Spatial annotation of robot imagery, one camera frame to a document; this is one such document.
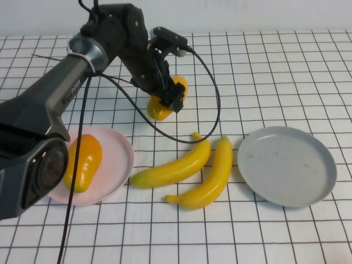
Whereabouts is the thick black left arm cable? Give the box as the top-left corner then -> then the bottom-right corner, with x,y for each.
56,74 -> 93,264

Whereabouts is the thick yellow plastic banana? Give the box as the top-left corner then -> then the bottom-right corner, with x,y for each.
129,131 -> 212,190

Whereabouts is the white checked tablecloth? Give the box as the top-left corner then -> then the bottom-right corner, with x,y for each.
0,29 -> 352,264

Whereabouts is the slender curved yellow banana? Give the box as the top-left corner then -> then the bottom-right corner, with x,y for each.
164,135 -> 233,211

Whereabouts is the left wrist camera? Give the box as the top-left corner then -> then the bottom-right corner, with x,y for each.
149,26 -> 189,58

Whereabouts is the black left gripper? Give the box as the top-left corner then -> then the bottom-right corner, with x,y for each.
120,41 -> 185,114

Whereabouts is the thin black left camera cable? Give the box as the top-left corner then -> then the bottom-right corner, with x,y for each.
95,45 -> 221,144

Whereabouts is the grey round plate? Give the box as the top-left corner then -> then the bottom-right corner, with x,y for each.
236,126 -> 337,208

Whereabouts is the pink round plate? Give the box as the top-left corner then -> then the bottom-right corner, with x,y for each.
46,126 -> 135,206

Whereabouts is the orange blushed plastic mango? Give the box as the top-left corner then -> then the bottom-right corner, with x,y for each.
62,134 -> 103,194

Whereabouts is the yellow plastic mango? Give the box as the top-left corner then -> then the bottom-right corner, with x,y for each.
146,75 -> 189,121

